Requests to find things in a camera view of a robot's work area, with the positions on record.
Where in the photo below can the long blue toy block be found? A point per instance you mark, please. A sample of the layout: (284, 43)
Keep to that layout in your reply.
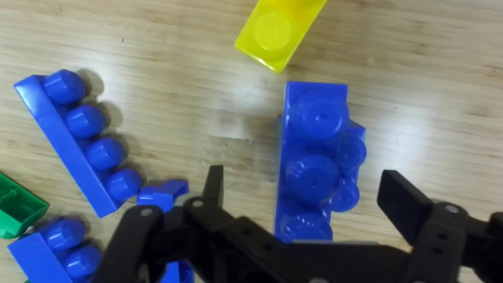
(57, 132)
(162, 194)
(311, 136)

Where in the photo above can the large yellow toy block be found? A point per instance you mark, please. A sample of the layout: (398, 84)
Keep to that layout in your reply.
(277, 32)

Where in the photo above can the wide blue toy block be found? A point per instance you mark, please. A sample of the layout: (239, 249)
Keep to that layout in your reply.
(36, 257)

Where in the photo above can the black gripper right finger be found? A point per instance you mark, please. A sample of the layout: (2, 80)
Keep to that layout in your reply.
(440, 237)

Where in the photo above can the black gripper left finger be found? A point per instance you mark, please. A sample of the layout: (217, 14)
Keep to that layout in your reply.
(157, 231)

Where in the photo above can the green toy block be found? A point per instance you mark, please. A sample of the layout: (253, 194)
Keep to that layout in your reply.
(17, 210)

